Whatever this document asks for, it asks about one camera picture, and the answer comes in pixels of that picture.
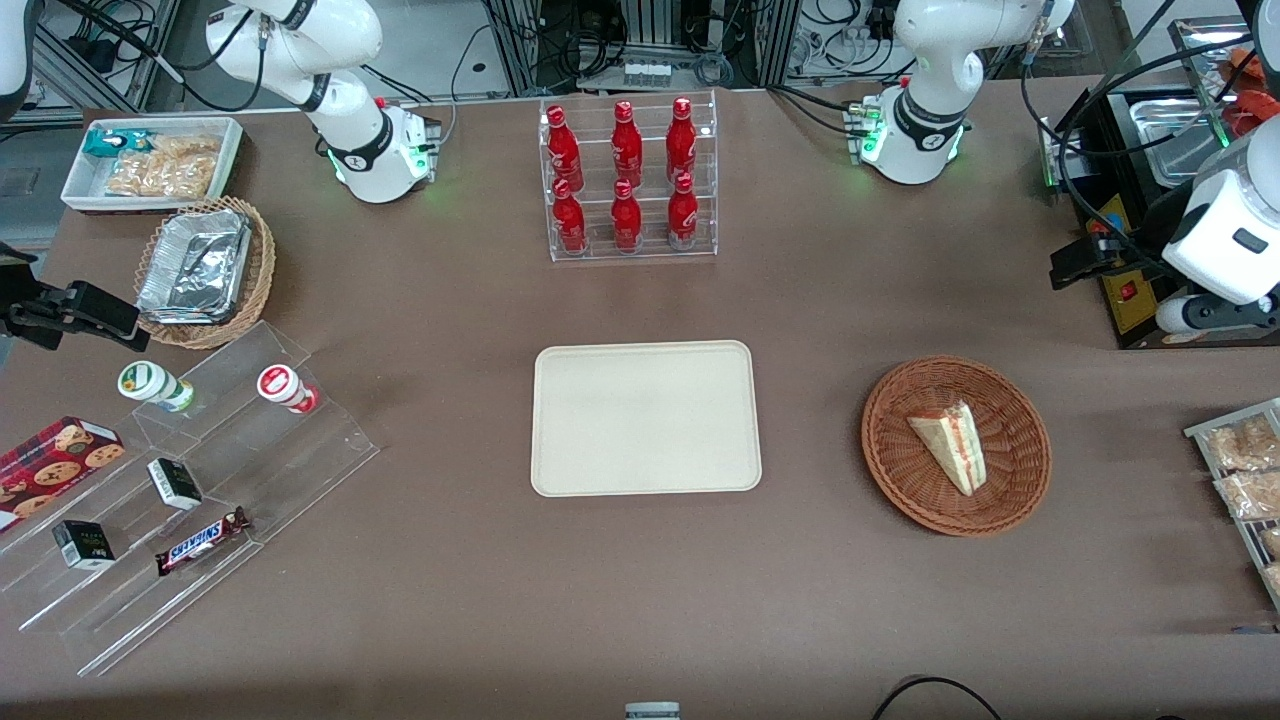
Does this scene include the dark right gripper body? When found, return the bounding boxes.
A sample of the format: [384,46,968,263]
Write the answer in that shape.
[0,262,43,313]

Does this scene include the triangular sandwich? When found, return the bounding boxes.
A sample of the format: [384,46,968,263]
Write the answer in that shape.
[907,400,989,497]

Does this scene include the silver foil tray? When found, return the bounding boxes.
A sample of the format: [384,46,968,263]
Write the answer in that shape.
[136,208,254,327]

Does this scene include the large steel tray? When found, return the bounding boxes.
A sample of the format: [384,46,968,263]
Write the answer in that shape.
[1128,97,1237,190]

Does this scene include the oval light wicker basket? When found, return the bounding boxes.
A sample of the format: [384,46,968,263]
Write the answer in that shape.
[133,196,278,351]

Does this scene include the small steel tray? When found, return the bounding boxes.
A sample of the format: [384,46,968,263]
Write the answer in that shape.
[1167,17,1257,97]

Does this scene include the round brown wicker basket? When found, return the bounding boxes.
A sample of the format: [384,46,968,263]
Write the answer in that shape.
[861,356,1053,538]

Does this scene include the beige rectangular serving tray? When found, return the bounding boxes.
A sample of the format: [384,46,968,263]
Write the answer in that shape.
[530,340,763,498]

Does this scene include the yellow emergency stop box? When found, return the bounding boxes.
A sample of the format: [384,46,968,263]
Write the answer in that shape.
[1088,195,1153,337]

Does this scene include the green capped yogurt bottle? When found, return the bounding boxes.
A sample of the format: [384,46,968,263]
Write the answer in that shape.
[117,360,197,414]

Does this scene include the black equipment stand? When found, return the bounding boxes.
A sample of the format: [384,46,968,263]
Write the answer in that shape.
[1038,88,1280,351]

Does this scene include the white rectangular snack bin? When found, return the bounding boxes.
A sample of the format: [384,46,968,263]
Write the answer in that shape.
[60,117,245,216]

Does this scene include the orange red food items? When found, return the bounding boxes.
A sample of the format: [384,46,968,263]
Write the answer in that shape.
[1220,47,1280,137]

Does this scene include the red cookie box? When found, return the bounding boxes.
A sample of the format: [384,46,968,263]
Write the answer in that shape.
[0,416,127,534]

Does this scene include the clear bag of crackers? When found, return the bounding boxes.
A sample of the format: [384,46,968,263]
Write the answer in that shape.
[104,134,223,200]

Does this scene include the green snack packet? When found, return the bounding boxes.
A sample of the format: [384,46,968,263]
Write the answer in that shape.
[82,128,153,160]

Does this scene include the small black white box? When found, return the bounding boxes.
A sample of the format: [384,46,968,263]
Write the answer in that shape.
[146,457,204,512]

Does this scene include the red capped yogurt bottle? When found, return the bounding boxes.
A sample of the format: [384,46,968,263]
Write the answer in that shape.
[256,364,322,417]

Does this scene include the small black green box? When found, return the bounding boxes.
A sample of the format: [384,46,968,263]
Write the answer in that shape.
[52,519,117,572]

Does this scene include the snickers chocolate bar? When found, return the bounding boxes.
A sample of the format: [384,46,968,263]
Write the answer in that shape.
[154,506,252,578]

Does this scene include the clear acrylic stepped display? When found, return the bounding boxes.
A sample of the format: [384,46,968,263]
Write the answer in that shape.
[0,320,382,679]

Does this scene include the red cola bottle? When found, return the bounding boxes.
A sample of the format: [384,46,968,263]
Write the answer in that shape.
[546,105,585,191]
[667,172,701,250]
[611,100,645,186]
[610,178,644,252]
[666,96,699,184]
[552,178,589,254]

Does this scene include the clear acrylic bottle rack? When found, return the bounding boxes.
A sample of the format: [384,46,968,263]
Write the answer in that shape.
[539,90,719,264]

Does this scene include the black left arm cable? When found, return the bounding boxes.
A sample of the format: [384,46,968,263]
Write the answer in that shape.
[1018,0,1280,286]

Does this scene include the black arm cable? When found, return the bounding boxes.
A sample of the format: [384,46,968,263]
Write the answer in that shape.
[55,0,276,114]
[1018,0,1280,286]

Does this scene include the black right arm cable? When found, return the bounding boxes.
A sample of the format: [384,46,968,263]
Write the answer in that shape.
[55,0,276,114]

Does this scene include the black floor cable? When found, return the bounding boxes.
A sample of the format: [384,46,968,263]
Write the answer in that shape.
[869,676,1004,720]

